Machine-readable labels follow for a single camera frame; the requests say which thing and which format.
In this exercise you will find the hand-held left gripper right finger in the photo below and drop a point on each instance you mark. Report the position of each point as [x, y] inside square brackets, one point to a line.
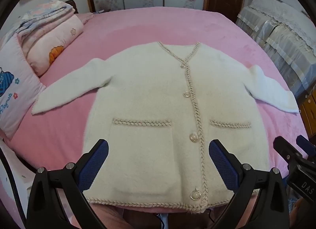
[222, 161]

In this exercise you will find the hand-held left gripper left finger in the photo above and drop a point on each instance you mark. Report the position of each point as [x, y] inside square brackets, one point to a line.
[95, 160]

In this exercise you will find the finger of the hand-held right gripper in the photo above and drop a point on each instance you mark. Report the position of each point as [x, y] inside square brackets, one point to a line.
[285, 146]
[303, 142]

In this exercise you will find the cream fluffy cardigan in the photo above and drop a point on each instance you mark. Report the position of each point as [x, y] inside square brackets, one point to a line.
[153, 100]

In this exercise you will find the wooden cabinet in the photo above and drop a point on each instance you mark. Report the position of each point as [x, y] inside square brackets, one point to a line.
[308, 110]

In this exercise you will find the pink cartoon print pillow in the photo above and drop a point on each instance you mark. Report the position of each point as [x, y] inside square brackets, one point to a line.
[17, 88]

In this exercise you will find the pink plush bed blanket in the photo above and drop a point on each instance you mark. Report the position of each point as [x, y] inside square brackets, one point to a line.
[118, 29]

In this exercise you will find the folded floral quilt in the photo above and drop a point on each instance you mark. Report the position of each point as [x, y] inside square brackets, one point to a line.
[49, 34]

